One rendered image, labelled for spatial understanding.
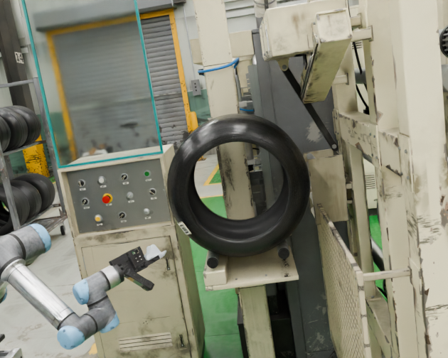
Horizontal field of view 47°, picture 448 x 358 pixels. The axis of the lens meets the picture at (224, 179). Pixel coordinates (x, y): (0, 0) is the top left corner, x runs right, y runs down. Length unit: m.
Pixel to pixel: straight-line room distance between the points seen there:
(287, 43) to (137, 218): 1.43
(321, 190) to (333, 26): 0.91
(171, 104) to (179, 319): 8.63
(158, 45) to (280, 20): 9.61
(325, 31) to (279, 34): 0.16
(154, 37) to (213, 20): 8.99
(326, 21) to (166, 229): 1.50
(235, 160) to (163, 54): 8.97
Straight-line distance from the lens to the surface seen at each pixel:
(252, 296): 2.49
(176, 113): 11.17
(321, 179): 2.27
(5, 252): 1.88
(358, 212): 2.35
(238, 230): 2.25
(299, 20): 1.66
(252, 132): 1.91
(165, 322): 2.88
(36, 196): 6.04
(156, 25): 11.24
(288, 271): 2.10
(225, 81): 2.26
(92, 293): 1.81
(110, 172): 2.71
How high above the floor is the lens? 1.60
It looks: 11 degrees down
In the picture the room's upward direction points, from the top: 9 degrees counter-clockwise
